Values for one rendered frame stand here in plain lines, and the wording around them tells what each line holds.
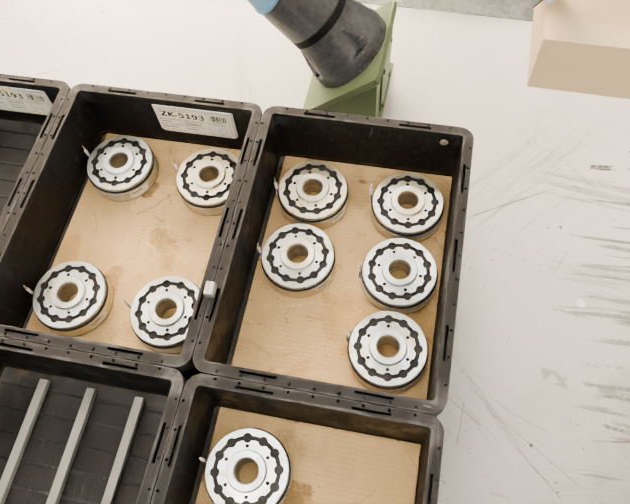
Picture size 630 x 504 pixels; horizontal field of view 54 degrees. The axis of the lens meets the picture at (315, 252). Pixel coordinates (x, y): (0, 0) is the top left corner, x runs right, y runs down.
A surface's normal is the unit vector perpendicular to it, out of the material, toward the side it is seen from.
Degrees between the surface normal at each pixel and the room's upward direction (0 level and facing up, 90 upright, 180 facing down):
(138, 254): 0
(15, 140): 0
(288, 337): 0
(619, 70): 90
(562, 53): 90
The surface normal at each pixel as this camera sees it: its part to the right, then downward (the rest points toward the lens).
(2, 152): -0.06, -0.44
